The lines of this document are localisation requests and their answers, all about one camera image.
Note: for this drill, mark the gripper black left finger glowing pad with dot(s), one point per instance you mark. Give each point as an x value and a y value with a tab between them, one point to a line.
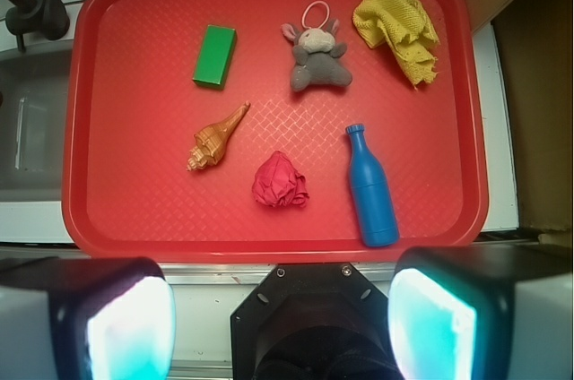
109	318

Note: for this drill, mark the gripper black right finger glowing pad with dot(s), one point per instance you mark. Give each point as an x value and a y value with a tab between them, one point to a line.
483	312

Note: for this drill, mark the crumpled red cloth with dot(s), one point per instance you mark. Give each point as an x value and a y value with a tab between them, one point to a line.
277	183

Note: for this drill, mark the yellow cloth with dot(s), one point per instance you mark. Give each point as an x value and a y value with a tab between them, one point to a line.
406	28

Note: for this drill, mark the blue plastic bottle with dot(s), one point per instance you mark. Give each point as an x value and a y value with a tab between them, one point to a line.
370	193

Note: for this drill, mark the golden conch shell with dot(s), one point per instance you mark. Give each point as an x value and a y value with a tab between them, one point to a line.
211	141

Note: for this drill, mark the grey sink basin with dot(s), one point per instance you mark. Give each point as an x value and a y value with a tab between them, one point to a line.
34	87

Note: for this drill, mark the red plastic tray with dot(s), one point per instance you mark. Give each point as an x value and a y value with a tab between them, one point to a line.
133	110

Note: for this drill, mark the green rectangular block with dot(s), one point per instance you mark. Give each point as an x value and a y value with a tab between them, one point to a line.
215	55

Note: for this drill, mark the black faucet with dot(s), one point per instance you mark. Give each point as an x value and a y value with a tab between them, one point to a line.
48	18

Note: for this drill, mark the grey plush mouse toy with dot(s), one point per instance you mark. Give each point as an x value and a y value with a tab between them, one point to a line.
316	52

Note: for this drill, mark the black octagonal mount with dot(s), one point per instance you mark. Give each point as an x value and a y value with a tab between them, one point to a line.
312	321

